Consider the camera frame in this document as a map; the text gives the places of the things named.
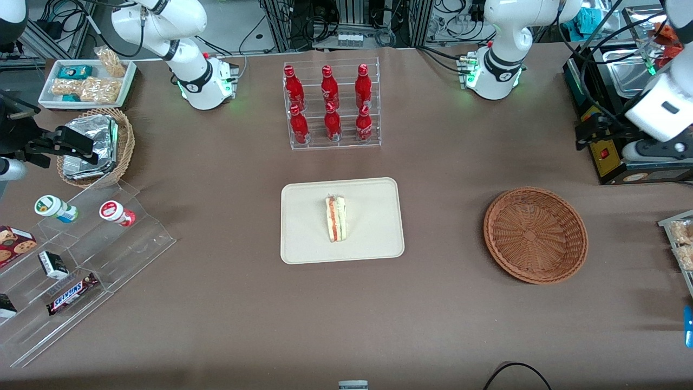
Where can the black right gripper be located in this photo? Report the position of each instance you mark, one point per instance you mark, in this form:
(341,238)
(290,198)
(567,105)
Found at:
(15,135)

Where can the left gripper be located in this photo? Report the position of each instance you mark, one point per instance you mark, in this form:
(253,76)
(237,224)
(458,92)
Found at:
(613,129)

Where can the triangle sandwich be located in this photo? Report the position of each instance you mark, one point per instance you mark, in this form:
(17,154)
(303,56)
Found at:
(337,219)

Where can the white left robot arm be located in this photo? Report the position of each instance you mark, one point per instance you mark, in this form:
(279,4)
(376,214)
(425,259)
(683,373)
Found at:
(501,49)

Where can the deep tan wicker basket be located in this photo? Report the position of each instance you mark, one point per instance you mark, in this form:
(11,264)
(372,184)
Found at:
(125,143)

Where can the white rectangular snack tray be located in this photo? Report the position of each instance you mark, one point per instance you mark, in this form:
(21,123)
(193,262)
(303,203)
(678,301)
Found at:
(48,95)

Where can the stainless steel tray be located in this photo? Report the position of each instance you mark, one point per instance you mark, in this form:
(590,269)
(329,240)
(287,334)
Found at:
(628,73)

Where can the metal tray with snacks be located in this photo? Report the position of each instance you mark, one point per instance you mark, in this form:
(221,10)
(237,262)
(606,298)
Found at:
(668,223)

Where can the shallow brown wicker basket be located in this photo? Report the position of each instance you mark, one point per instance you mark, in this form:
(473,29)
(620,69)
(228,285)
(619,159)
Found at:
(533,235)

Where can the cream plastic tray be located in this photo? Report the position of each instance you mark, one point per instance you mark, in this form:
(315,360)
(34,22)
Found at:
(373,227)

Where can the aluminium foil container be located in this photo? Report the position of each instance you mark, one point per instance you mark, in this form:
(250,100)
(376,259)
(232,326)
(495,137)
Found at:
(103,135)

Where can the black control box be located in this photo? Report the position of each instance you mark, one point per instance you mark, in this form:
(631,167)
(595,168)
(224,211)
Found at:
(612,168)

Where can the teal snack box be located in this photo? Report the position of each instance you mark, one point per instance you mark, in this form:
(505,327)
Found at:
(70,98)
(74,72)

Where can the clear bag of snacks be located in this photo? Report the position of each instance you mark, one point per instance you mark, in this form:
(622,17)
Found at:
(686,257)
(683,232)
(100,90)
(65,86)
(111,60)

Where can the green lid yogurt cup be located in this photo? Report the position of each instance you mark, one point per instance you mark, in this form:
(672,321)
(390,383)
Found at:
(51,207)

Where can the red lid yogurt cup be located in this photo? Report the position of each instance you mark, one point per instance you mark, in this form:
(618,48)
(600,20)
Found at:
(113,211)

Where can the orange snack bag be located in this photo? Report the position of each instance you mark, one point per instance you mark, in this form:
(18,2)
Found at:
(663,40)

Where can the teal cloth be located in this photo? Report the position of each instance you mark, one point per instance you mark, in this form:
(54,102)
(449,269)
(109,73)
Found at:
(586,21)

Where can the clear acrylic stepped shelf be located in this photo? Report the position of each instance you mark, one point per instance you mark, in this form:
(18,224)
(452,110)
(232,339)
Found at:
(119,254)

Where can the red cookie box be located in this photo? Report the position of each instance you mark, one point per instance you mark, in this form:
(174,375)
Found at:
(13,245)

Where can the small black white box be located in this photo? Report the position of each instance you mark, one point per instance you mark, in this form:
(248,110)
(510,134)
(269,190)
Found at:
(6,306)
(53,264)

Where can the Snickers chocolate bar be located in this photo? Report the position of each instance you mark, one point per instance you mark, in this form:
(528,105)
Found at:
(70,295)

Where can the blue plastic object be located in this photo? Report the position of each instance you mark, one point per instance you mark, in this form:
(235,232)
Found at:
(688,327)

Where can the red soda bottle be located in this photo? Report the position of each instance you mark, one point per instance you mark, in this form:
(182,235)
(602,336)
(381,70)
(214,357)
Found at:
(364,127)
(294,89)
(363,88)
(332,125)
(299,127)
(329,89)

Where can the clear acrylic bottle rack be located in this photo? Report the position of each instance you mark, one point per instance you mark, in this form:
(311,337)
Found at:
(346,145)

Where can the white terminal block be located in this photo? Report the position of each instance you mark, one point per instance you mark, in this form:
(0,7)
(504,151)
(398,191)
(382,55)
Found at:
(350,40)

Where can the grey device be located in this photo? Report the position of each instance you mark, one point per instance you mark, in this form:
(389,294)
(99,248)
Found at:
(353,385)

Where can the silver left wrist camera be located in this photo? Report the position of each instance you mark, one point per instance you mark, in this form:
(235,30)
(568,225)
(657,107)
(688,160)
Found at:
(649,150)

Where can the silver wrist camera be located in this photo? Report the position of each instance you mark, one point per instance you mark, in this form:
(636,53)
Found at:
(649,150)
(11,169)

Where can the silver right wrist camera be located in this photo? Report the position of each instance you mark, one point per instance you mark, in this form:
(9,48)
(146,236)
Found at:
(11,169)

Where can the aluminium frame rack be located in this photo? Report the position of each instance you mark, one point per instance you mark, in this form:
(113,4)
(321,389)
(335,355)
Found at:
(417,21)

